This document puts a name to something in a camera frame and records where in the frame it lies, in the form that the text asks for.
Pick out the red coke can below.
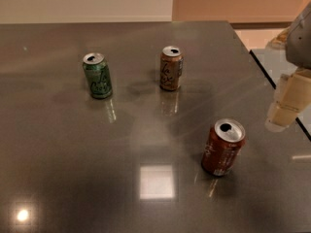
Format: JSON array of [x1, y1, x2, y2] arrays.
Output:
[[201, 118, 246, 177]]

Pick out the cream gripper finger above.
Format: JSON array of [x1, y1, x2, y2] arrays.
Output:
[[265, 69, 311, 132]]

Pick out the orange LaCroix can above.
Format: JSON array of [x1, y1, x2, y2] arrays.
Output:
[[159, 46, 184, 91]]

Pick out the green LaCroix can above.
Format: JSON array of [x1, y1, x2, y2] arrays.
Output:
[[83, 52, 113, 99]]

